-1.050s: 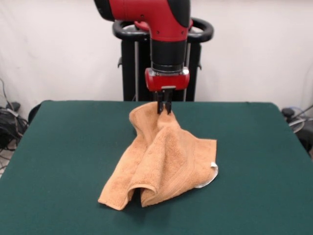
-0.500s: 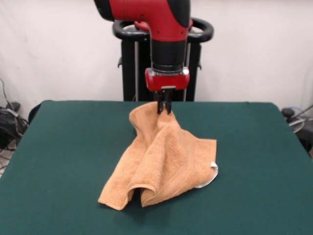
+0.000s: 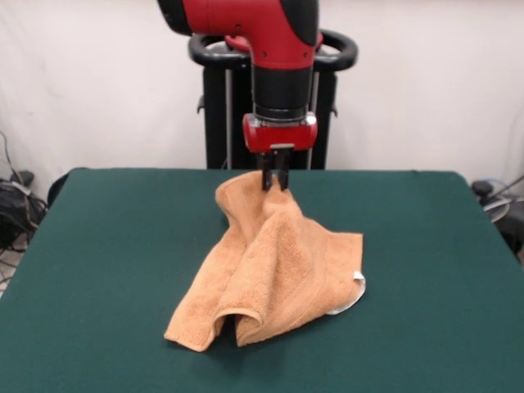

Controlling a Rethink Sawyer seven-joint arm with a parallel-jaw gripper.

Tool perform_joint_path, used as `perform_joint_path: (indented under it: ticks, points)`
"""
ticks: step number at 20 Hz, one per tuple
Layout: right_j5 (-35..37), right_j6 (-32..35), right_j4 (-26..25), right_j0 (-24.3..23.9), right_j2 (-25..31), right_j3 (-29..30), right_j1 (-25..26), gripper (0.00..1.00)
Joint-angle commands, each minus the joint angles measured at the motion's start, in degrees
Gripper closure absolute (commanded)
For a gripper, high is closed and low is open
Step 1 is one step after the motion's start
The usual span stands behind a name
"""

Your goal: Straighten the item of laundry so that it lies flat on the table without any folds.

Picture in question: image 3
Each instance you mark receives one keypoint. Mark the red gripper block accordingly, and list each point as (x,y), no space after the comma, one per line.
(282,135)

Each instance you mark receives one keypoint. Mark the tan terry towel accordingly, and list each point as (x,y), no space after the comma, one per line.
(278,266)

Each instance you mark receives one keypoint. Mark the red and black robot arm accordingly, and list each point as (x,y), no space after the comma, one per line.
(266,32)

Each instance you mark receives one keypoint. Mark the dark green table cloth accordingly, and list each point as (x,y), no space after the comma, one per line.
(102,245)

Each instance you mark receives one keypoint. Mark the small black device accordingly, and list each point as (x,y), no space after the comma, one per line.
(483,187)

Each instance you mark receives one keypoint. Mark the black bulky object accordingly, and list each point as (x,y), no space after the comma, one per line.
(513,237)

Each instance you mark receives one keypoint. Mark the small black power brick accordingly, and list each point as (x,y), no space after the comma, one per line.
(22,177)

